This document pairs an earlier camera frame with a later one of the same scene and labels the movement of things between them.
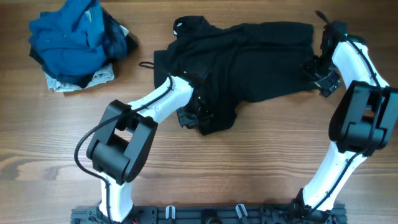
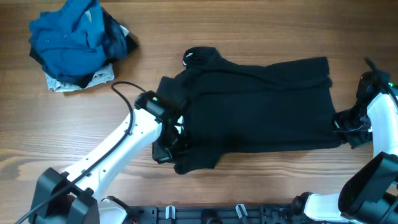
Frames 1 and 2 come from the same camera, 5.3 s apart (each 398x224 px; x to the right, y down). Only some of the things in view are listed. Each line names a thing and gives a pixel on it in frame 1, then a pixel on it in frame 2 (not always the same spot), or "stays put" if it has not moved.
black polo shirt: x=234 y=63 → x=236 y=107
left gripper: x=193 y=121 → x=160 y=154
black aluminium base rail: x=251 y=214 stays put
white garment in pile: x=107 y=75 stays put
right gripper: x=326 y=86 → x=354 y=140
